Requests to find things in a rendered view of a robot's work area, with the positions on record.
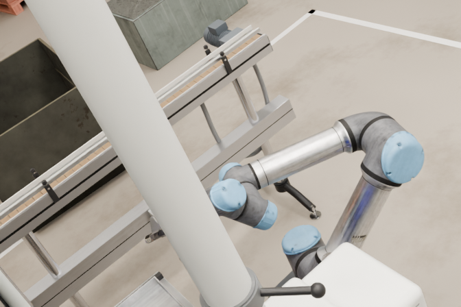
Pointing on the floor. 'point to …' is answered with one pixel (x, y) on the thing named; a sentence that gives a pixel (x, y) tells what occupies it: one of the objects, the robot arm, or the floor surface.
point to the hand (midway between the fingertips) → (158, 236)
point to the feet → (298, 197)
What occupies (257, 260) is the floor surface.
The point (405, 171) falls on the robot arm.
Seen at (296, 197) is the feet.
